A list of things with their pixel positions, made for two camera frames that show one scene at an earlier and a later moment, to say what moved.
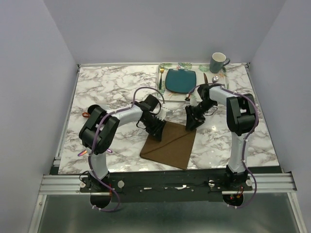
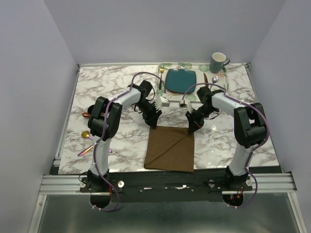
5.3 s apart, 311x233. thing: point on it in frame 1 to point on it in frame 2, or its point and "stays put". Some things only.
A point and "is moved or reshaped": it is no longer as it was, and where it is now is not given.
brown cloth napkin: x=174 y=148 is moved or reshaped
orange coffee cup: x=85 y=114 stays put
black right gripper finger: x=191 y=120 stays put
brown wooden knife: x=205 y=78 stays put
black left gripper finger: x=157 y=134 to x=152 y=122
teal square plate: x=179 y=80 stays put
